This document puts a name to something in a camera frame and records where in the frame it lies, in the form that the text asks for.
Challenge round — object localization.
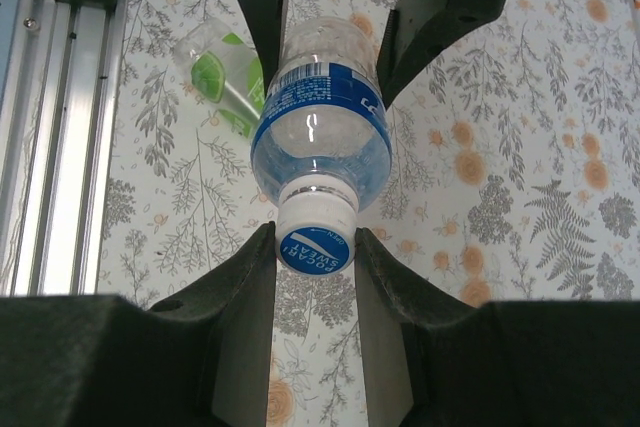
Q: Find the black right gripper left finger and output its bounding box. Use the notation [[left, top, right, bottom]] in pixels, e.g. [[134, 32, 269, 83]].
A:
[[0, 220, 278, 427]]

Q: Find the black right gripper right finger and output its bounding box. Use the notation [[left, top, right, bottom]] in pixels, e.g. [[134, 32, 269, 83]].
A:
[[353, 226, 640, 427]]

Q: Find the blue label plastic bottle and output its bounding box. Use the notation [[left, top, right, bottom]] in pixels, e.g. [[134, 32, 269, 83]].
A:
[[249, 15, 394, 213]]

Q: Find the floral table cover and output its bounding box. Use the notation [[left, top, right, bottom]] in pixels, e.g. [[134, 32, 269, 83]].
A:
[[97, 0, 640, 427]]

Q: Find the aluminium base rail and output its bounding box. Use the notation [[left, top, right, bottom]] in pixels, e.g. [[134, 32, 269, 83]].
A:
[[0, 0, 135, 297]]

